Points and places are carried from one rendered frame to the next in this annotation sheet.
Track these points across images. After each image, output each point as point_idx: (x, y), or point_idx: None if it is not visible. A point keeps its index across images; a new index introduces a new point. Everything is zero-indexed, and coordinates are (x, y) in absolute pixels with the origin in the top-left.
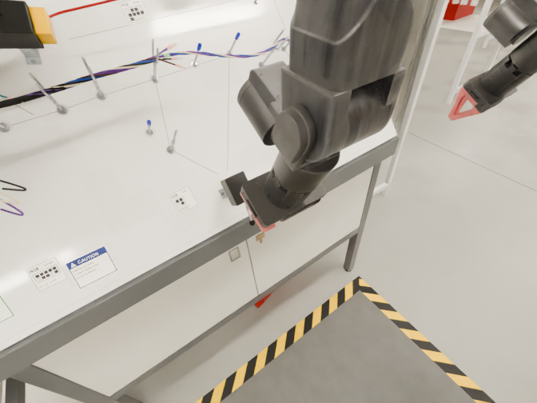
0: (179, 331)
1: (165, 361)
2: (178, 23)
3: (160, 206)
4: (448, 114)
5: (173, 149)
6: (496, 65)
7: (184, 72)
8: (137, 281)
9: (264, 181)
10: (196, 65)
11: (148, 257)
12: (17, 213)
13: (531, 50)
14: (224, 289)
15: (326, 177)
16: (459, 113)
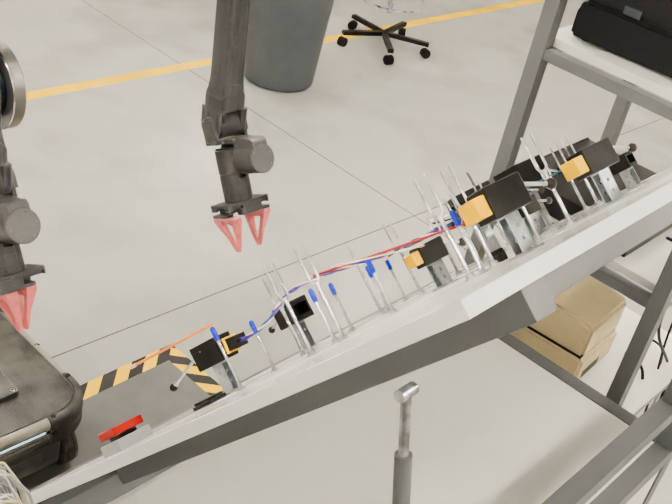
0: None
1: None
2: (423, 295)
3: (373, 315)
4: (29, 326)
5: (378, 311)
6: (18, 252)
7: (396, 307)
8: (371, 314)
9: (253, 197)
10: (385, 312)
11: (369, 316)
12: (433, 228)
13: None
14: None
15: (177, 415)
16: (23, 314)
